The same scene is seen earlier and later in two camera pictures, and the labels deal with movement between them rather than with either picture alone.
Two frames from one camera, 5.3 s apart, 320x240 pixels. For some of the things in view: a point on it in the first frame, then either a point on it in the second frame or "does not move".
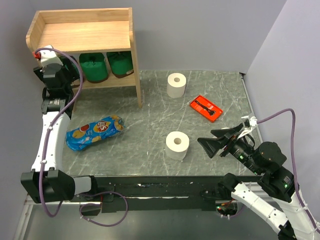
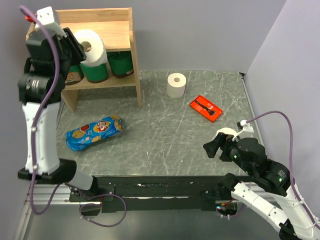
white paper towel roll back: x=176 y=83 does not move
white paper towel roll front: x=176 y=144 -> x=93 y=44
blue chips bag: x=78 y=137 does not move
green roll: x=121 y=62 does not move
